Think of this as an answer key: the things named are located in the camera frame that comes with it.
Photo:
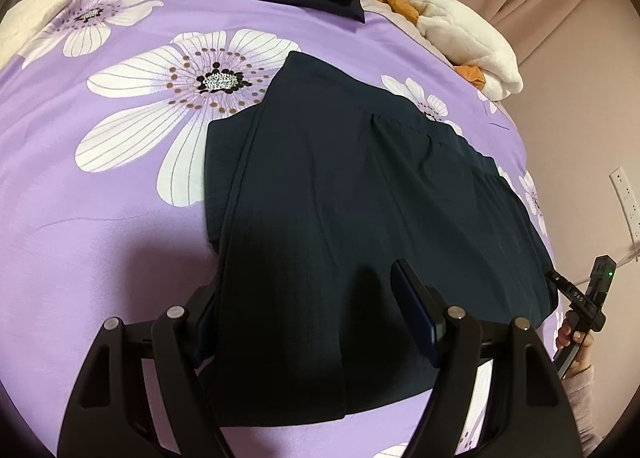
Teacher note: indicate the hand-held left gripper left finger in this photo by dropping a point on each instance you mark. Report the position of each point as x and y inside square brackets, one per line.
[205, 333]

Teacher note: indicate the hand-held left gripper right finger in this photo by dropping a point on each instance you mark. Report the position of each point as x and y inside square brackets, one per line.
[415, 308]

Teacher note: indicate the white power strip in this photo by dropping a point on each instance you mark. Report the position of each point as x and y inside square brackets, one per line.
[625, 203]

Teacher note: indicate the white plush goose toy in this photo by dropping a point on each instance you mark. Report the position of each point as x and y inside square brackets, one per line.
[465, 37]

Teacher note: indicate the navy zip jacket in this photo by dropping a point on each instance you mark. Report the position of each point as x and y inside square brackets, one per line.
[350, 188]

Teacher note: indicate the person's right forearm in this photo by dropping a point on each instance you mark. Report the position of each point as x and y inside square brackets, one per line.
[582, 408]

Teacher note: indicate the purple floral bed sheet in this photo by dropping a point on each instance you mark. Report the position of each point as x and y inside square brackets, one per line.
[75, 238]

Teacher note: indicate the person's right hand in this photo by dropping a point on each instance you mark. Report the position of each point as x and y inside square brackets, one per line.
[564, 335]

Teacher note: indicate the white quilt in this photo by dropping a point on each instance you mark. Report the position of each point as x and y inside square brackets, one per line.
[25, 22]

